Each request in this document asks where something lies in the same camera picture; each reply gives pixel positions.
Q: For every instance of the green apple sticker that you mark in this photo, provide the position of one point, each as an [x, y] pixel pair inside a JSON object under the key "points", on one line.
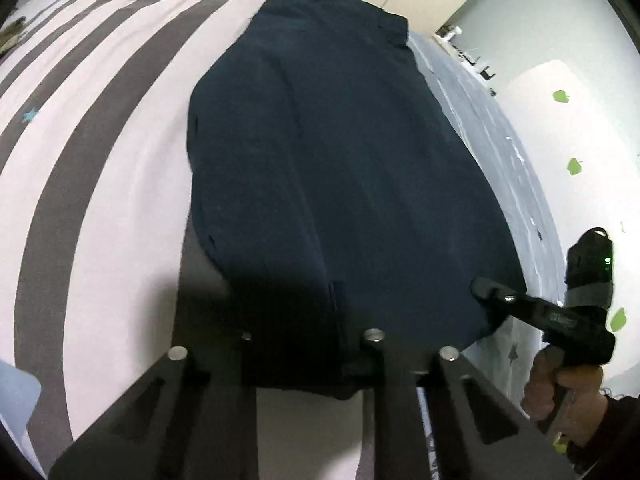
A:
{"points": [[575, 166], [618, 319], [561, 96]]}

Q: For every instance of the white headboard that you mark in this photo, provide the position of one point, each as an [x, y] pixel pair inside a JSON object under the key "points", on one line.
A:
{"points": [[585, 130]]}

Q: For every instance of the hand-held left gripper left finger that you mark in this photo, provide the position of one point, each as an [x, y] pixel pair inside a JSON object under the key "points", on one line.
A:
{"points": [[230, 410]]}

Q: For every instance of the striped star bedsheet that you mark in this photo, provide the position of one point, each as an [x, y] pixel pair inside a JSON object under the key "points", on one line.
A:
{"points": [[110, 160]]}

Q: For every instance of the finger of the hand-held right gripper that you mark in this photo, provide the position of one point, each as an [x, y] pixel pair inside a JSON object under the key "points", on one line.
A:
{"points": [[505, 302]]}

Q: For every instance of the folded beige cloth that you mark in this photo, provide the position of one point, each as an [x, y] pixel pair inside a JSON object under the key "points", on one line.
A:
{"points": [[10, 35]]}

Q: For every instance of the person's right forearm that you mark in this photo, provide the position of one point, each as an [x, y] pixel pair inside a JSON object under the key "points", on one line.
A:
{"points": [[620, 430]]}

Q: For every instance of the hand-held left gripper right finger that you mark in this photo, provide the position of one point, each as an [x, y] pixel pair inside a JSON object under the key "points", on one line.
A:
{"points": [[400, 410]]}

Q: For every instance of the dark navy garment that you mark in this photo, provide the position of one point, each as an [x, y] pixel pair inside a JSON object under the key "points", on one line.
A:
{"points": [[340, 160]]}

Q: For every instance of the person's right hand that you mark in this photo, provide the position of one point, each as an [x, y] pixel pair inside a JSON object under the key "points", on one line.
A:
{"points": [[585, 400]]}

